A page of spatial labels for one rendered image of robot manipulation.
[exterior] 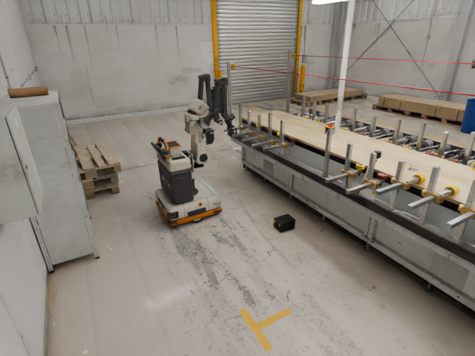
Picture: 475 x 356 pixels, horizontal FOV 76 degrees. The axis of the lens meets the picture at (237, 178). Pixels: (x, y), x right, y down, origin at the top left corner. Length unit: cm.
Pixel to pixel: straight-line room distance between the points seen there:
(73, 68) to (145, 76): 179
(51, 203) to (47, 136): 60
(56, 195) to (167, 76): 703
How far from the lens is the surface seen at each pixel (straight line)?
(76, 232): 328
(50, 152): 297
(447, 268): 301
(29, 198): 212
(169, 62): 964
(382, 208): 277
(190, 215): 358
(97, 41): 926
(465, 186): 295
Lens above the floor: 198
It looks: 24 degrees down
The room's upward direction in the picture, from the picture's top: 1 degrees counter-clockwise
